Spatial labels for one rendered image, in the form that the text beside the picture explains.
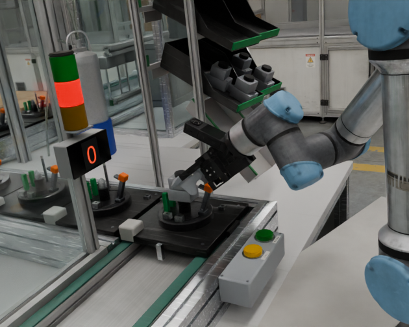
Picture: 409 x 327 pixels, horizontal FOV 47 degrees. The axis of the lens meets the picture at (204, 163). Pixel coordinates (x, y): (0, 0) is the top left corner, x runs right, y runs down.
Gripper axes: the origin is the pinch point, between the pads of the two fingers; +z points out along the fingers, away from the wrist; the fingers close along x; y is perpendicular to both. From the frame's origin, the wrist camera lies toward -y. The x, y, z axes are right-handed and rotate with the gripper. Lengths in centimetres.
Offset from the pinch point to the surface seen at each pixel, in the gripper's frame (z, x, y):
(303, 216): -4.0, 28.8, 30.7
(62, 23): 65, 81, -90
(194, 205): 4.1, 3.0, 7.9
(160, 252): 7.1, -13.3, 10.8
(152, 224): 11.3, -5.6, 4.9
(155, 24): 29, 86, -58
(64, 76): -10.3, -20.8, -29.4
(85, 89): 55, 54, -52
